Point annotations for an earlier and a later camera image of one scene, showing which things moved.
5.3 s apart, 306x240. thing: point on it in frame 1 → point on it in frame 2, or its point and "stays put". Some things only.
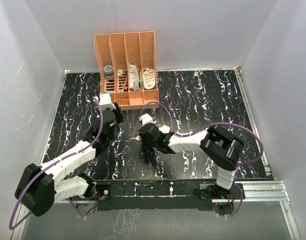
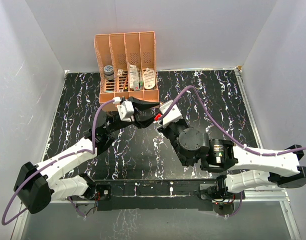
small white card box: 120,72 stays put
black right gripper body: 151,143 → 174,132
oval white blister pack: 149,76 stays put
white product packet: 133,77 stays put
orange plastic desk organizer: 127,64 stays put
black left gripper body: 118,115 → 122,124
